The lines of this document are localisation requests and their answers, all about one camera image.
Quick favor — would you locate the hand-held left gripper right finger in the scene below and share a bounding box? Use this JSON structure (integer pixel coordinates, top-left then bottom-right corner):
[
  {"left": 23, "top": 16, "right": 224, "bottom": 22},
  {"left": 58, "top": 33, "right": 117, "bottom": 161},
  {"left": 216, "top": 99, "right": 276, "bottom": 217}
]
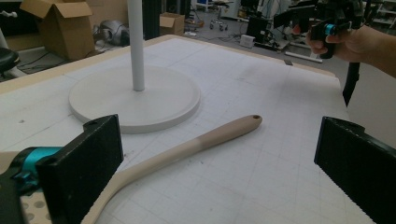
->
[{"left": 313, "top": 116, "right": 396, "bottom": 224}]

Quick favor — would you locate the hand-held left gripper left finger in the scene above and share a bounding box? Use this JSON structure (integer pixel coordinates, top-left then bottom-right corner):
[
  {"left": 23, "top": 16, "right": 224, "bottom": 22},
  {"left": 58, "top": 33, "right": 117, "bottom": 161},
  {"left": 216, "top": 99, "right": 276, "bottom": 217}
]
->
[{"left": 35, "top": 113, "right": 125, "bottom": 224}]

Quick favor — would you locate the beige slotted spoon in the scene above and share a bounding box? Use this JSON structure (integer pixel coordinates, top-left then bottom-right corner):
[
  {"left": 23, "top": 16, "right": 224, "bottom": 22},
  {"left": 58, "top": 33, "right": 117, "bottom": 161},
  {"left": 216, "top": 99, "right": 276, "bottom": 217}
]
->
[{"left": 0, "top": 114, "right": 263, "bottom": 224}]

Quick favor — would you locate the black computer case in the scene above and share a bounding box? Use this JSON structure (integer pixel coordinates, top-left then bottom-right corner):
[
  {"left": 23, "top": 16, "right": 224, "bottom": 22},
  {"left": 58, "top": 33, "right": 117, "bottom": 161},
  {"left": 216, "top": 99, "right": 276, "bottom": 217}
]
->
[{"left": 246, "top": 16, "right": 271, "bottom": 43}]

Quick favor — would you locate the white shelf rack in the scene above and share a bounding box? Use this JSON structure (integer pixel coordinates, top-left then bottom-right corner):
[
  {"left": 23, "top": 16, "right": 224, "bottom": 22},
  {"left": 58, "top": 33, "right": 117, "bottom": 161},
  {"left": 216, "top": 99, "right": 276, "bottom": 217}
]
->
[{"left": 372, "top": 0, "right": 396, "bottom": 27}]

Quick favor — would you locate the small white box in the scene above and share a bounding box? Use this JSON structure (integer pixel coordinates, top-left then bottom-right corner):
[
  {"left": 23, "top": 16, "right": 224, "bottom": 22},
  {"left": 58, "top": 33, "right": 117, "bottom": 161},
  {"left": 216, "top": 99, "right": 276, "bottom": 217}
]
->
[{"left": 240, "top": 34, "right": 256, "bottom": 49}]

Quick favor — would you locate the rolling stool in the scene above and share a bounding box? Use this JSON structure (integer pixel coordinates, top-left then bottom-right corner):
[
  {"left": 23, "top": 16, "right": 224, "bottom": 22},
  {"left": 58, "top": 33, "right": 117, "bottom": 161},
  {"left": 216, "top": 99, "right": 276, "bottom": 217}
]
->
[{"left": 208, "top": 0, "right": 233, "bottom": 32}]

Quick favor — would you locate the white stand with round base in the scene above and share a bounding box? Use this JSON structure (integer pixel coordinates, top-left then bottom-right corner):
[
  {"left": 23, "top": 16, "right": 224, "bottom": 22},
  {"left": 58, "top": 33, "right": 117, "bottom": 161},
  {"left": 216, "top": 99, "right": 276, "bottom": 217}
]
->
[{"left": 68, "top": 0, "right": 202, "bottom": 135}]

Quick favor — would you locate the white grid mat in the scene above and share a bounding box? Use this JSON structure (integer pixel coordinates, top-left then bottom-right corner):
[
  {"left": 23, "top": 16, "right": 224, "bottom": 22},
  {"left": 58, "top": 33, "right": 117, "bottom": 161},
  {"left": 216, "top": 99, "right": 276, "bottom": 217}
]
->
[{"left": 0, "top": 36, "right": 376, "bottom": 224}]

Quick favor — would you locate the small open cardboard box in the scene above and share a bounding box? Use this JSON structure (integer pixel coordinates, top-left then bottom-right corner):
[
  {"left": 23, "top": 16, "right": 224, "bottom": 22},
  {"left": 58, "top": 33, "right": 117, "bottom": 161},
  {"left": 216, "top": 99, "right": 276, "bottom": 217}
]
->
[{"left": 159, "top": 11, "right": 186, "bottom": 37}]

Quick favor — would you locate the black chair seat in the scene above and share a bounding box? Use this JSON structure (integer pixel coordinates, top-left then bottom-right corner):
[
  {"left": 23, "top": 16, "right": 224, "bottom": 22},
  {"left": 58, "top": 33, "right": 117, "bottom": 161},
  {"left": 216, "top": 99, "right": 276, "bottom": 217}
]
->
[{"left": 0, "top": 47, "right": 21, "bottom": 76}]

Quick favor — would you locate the grey rounded appliance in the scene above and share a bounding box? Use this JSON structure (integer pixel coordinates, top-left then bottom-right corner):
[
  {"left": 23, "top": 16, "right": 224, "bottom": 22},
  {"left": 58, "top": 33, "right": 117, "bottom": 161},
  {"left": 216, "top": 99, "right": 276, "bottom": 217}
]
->
[{"left": 96, "top": 20, "right": 131, "bottom": 48}]

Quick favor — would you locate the large open cardboard box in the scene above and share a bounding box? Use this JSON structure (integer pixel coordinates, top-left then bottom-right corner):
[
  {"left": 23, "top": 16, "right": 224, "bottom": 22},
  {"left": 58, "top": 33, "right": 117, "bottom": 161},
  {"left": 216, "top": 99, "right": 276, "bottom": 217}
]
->
[{"left": 19, "top": 0, "right": 96, "bottom": 62}]

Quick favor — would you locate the black hanging strap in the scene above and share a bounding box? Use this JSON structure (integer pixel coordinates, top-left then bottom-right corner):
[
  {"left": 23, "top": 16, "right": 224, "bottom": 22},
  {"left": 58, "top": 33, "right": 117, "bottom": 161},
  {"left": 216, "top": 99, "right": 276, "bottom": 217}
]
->
[{"left": 342, "top": 61, "right": 361, "bottom": 107}]

